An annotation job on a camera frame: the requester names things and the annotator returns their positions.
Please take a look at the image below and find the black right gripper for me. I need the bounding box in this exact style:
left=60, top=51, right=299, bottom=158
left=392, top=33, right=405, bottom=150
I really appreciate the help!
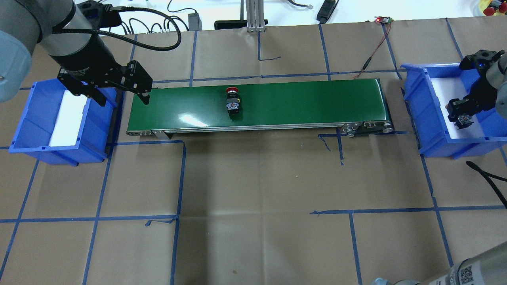
left=446, top=77, right=500, bottom=130

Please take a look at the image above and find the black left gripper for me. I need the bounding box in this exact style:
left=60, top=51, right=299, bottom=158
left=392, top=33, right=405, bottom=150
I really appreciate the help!
left=57, top=60, right=153, bottom=107

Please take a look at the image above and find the red push button switch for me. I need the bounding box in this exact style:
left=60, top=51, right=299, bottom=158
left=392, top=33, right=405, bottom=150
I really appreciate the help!
left=226, top=87, right=240, bottom=116

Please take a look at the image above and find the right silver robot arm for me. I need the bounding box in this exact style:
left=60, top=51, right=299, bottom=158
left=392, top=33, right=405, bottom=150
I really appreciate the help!
left=371, top=50, right=506, bottom=285

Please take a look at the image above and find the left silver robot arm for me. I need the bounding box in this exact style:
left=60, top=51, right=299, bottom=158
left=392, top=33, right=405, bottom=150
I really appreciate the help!
left=0, top=0, right=156, bottom=106

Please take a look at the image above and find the yellow plate of buttons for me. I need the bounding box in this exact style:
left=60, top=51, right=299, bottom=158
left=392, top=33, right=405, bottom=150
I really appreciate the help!
left=477, top=0, right=507, bottom=16

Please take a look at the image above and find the right blue plastic bin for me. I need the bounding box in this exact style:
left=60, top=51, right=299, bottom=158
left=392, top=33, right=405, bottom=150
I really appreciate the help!
left=402, top=63, right=507, bottom=159

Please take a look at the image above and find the blue plastic bin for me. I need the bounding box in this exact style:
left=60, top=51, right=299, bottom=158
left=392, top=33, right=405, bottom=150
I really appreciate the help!
left=402, top=63, right=507, bottom=159
left=8, top=79, right=117, bottom=166

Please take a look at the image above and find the left blue plastic bin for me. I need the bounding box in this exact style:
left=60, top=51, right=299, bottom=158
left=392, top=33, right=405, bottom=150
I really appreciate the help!
left=8, top=79, right=117, bottom=166

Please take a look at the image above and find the green conveyor belt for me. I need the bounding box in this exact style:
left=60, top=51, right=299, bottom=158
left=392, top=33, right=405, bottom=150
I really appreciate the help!
left=126, top=79, right=393, bottom=137

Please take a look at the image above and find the black power adapter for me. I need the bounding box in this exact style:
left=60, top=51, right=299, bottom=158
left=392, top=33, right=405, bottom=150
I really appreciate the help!
left=188, top=12, right=202, bottom=31

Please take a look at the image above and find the black flat bar tool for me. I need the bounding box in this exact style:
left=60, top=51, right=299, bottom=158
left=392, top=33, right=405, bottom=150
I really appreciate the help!
left=316, top=0, right=339, bottom=24

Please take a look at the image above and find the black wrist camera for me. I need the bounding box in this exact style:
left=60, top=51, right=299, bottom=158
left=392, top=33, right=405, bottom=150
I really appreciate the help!
left=459, top=50, right=505, bottom=72

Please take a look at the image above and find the red black wire with board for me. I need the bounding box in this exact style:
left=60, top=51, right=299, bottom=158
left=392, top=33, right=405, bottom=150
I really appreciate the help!
left=353, top=16, right=395, bottom=80

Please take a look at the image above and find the aluminium frame post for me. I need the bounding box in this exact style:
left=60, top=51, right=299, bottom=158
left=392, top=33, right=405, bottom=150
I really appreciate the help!
left=245, top=0, right=266, bottom=33

